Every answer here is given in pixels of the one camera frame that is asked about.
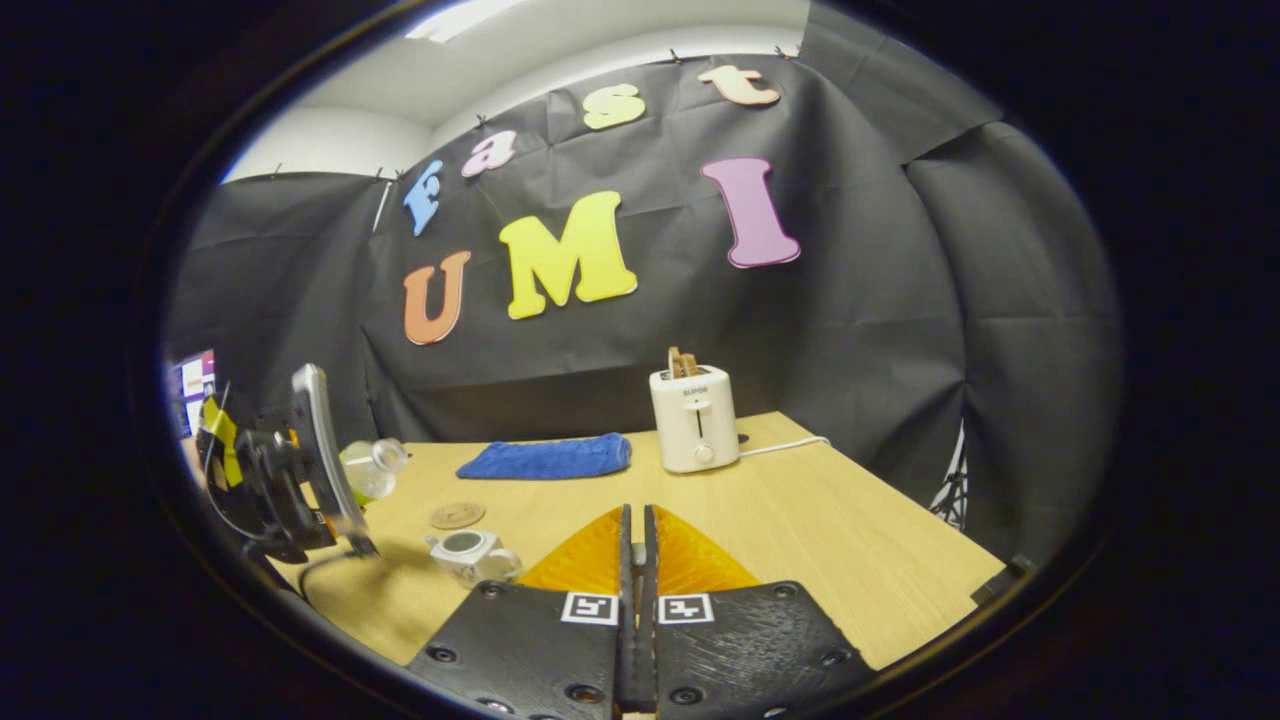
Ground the white metal stand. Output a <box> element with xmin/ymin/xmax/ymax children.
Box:
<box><xmin>930</xmin><ymin>420</ymin><xmax>967</xmax><ymax>531</ymax></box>

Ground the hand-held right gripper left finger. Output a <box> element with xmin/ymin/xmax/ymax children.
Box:
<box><xmin>408</xmin><ymin>505</ymin><xmax>636</xmax><ymax>720</ymax></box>

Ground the white toaster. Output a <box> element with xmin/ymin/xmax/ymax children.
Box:
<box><xmin>650</xmin><ymin>365</ymin><xmax>741</xmax><ymax>474</ymax></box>

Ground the green label water bottle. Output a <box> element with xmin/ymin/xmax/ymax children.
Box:
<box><xmin>340</xmin><ymin>437</ymin><xmax>409</xmax><ymax>501</ymax></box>

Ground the white toaster cable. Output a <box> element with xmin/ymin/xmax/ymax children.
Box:
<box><xmin>738</xmin><ymin>436</ymin><xmax>831</xmax><ymax>459</ymax></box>

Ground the computer monitor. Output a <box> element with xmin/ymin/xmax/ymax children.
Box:
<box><xmin>170</xmin><ymin>350</ymin><xmax>216</xmax><ymax>436</ymax></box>

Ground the blue towel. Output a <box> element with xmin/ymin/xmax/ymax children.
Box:
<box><xmin>457</xmin><ymin>432</ymin><xmax>632</xmax><ymax>481</ymax></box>

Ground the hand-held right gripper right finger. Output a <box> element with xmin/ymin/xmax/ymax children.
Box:
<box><xmin>640</xmin><ymin>505</ymin><xmax>876</xmax><ymax>720</ymax></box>

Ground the black cable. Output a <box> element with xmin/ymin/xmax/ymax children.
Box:
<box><xmin>298</xmin><ymin>548</ymin><xmax>353</xmax><ymax>603</ymax></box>

